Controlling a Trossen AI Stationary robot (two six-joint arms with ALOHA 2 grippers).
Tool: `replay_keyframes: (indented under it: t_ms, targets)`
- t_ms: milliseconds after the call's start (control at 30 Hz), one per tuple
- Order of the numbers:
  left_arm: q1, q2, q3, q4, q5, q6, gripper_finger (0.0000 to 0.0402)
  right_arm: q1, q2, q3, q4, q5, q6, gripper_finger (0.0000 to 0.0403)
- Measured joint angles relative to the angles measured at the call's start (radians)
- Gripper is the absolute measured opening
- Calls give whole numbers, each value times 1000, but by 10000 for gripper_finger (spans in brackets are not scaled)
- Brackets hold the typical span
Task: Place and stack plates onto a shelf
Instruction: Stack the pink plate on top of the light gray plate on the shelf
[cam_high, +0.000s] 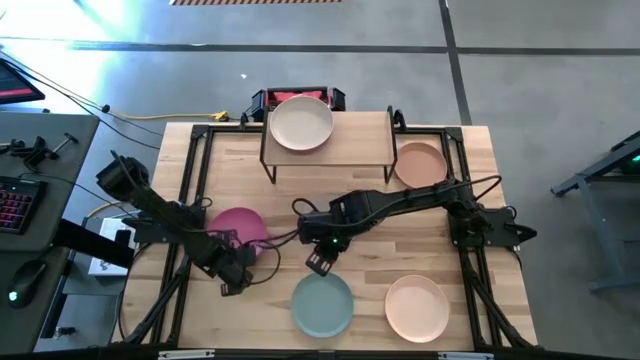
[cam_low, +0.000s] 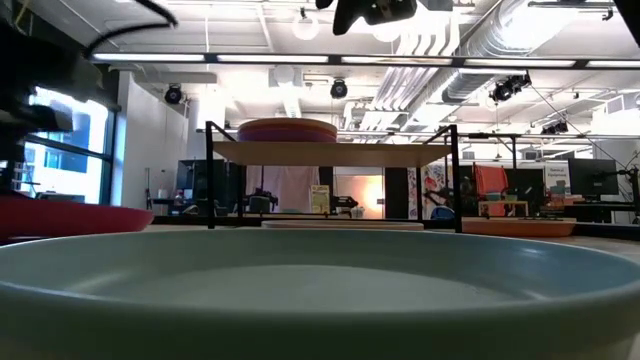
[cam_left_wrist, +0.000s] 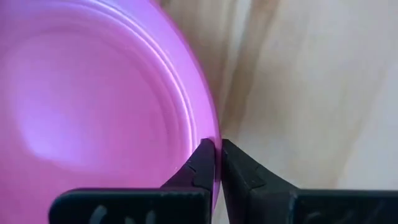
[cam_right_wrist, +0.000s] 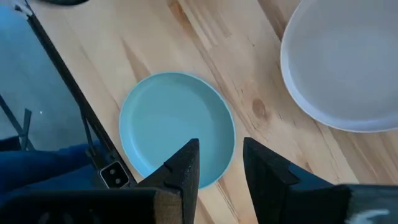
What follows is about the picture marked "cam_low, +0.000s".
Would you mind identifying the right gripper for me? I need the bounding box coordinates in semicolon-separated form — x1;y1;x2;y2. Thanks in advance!
314;0;419;37

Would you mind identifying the dark orange plate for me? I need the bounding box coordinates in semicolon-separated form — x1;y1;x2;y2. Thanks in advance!
237;117;338;133

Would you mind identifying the purple plate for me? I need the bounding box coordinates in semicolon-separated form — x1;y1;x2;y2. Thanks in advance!
236;127;339;144

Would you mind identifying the grey plate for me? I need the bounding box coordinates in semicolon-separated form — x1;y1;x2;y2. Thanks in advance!
260;220;426;232

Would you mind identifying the peach plate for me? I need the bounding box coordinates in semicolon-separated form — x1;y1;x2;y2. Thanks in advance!
460;216;578;239

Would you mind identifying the teal plate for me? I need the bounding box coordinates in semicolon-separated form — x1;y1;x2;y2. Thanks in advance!
0;227;640;360

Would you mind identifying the pink plate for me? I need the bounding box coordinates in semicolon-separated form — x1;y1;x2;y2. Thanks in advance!
0;193;156;246

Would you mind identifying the wooden shelf riser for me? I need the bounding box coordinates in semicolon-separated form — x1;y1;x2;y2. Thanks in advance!
204;119;464;235

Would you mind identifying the white globe lamp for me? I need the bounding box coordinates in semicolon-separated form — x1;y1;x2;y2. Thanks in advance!
292;7;321;41

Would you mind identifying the overhead light bar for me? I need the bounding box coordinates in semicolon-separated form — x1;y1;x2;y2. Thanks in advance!
88;51;640;70

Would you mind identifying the white curtain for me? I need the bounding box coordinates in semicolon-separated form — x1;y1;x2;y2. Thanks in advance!
244;165;321;214

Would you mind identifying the black spotlight cluster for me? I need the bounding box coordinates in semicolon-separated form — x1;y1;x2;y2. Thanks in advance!
489;73;532;104

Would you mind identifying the yellow poster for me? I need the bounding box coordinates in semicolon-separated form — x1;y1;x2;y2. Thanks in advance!
310;184;331;215

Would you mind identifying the black cabinet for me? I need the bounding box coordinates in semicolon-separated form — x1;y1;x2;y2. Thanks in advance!
175;158;246;216

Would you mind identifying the orange cloth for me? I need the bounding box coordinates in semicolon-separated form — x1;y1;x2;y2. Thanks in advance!
472;164;510;217

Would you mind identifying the white info sign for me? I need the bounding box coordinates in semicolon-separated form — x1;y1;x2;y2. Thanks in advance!
543;162;571;199

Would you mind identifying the black computer monitor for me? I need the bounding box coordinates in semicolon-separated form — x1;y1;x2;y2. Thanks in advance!
567;158;620;197

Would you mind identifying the large window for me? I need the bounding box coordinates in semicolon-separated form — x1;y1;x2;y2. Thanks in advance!
0;84;117;211

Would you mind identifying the silver ventilation duct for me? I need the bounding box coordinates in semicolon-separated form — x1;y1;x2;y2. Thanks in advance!
442;0;576;104

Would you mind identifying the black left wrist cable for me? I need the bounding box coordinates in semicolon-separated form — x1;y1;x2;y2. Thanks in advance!
83;0;180;57

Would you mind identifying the colourful wall poster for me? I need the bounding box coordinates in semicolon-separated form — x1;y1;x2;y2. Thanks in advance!
407;164;446;220

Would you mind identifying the black table frame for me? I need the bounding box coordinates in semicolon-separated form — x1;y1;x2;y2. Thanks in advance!
149;213;640;242

